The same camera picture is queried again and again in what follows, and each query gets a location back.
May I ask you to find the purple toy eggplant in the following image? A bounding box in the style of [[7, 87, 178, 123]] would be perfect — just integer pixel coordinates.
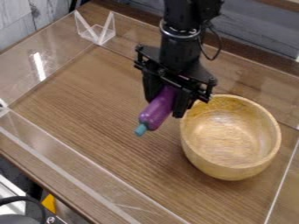
[[135, 86, 175, 137]]

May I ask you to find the clear acrylic corner bracket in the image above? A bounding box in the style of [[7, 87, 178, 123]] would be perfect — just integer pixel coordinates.
[[74, 10, 117, 46]]

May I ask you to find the brown wooden bowl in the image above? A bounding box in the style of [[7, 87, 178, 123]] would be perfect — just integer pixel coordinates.
[[181, 94, 282, 181]]

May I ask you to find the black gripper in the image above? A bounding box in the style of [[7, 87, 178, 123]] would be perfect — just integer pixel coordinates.
[[135, 25, 218, 118]]

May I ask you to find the clear acrylic barrier wall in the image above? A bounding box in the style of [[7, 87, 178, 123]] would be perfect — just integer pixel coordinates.
[[0, 100, 189, 224]]

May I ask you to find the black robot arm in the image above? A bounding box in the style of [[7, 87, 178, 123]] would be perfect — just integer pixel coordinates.
[[135, 0, 223, 118]]

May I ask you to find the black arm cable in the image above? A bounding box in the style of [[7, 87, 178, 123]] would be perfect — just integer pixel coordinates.
[[198, 21, 223, 62]]

